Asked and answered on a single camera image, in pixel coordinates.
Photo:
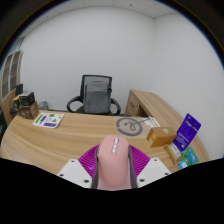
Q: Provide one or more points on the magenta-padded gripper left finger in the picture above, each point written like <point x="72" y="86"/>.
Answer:
<point x="76" y="171"/>

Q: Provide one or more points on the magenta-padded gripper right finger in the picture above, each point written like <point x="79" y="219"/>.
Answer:
<point x="151" y="170"/>

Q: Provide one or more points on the pink computer mouse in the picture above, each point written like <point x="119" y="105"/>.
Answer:
<point x="113" y="163"/>

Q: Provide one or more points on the small tan box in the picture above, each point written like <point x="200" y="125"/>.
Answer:
<point x="173" y="153"/>

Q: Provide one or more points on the small blue package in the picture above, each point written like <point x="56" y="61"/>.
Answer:
<point x="183" y="164"/>

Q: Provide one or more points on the orange cardboard box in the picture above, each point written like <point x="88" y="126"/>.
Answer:
<point x="160" y="136"/>

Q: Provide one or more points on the green package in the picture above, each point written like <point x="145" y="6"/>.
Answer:
<point x="190" y="156"/>

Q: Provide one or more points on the purple retail package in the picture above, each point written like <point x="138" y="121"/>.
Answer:
<point x="186" y="133"/>

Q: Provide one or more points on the white sticker sheet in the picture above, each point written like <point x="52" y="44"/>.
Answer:
<point x="48" y="120"/>

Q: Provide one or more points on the wooden side desk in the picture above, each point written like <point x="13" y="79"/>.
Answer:
<point x="146" y="101"/>

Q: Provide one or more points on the black mesh office chair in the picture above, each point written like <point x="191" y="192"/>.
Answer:
<point x="74" y="101"/>

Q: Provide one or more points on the wide brown coffee box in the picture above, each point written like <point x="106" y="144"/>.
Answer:
<point x="30" y="111"/>

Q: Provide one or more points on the grey backpack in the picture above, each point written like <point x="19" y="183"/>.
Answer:
<point x="96" y="98"/>

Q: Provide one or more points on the black coffee box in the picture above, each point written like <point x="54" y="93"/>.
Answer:
<point x="27" y="98"/>

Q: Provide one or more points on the wooden glass-door cabinet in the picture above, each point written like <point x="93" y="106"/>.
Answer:
<point x="10" y="80"/>

